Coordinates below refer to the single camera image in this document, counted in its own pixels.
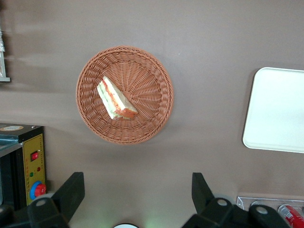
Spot red cola bottle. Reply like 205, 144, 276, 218
277, 204, 304, 228

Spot round brown wicker basket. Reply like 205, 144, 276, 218
76, 45, 174, 145

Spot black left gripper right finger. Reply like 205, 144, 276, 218
182, 172, 238, 228

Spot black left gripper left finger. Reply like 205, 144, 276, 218
27, 172, 86, 228

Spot clear acrylic bottle rack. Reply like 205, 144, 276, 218
236, 196, 304, 228

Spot triangular sandwich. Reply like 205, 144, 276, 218
96, 76, 139, 121

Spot black food warmer, yellow panel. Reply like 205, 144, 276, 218
0, 123, 46, 212

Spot beige rectangular tray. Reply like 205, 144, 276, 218
242, 67, 304, 154

